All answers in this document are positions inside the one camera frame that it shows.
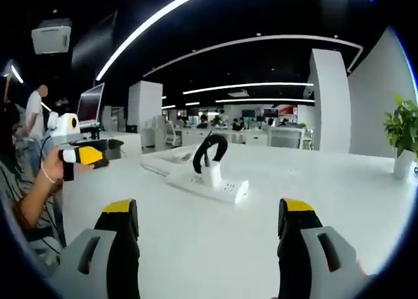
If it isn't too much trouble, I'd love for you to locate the white charger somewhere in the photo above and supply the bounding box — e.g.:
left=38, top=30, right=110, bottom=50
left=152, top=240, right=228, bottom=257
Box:
left=202, top=159, right=224, bottom=189

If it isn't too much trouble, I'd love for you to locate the person's left hand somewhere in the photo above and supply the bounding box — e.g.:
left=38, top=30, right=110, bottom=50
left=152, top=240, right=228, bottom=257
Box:
left=40, top=148, right=91, bottom=186

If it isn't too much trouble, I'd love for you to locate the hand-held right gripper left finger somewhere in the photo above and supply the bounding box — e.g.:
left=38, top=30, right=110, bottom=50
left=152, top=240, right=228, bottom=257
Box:
left=58, top=198, right=142, bottom=299

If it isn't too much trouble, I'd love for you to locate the open laptop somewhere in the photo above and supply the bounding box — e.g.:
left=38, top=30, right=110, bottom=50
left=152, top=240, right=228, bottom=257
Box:
left=76, top=82, right=106, bottom=131

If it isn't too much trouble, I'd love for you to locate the white power strip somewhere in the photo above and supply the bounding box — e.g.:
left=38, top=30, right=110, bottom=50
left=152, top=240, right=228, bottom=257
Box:
left=166, top=172, right=250, bottom=206

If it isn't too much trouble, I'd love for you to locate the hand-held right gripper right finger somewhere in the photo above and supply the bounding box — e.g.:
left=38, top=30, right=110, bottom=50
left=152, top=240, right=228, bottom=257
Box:
left=277, top=197, right=367, bottom=299

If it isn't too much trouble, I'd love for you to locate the large ceiling air conditioner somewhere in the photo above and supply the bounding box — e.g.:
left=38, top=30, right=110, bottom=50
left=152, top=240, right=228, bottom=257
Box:
left=31, top=18, right=73, bottom=55

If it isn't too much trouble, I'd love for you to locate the white mesh office chair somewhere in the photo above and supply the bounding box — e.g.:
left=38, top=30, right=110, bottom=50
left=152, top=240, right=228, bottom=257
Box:
left=268, top=127, right=305, bottom=148

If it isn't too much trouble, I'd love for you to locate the white desk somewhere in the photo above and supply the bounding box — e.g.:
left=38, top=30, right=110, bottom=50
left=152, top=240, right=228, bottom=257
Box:
left=61, top=138, right=418, bottom=299

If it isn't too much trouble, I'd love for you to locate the black charger cable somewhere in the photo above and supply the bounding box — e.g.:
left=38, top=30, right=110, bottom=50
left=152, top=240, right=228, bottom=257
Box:
left=191, top=133, right=229, bottom=176

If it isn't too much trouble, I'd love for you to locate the white wrist band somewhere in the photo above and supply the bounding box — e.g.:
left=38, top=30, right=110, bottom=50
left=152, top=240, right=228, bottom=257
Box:
left=41, top=165, right=57, bottom=185

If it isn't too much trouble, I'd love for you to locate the potted green plant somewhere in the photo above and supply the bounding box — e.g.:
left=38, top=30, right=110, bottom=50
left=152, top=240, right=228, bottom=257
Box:
left=383, top=94, right=418, bottom=181

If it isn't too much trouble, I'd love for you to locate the person's striped shirt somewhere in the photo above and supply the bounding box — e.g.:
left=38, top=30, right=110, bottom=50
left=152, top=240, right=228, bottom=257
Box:
left=0, top=161, right=69, bottom=264

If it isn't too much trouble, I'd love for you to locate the dark hanging screen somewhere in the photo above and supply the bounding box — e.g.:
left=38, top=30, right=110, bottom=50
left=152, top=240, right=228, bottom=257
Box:
left=72, top=10, right=118, bottom=70

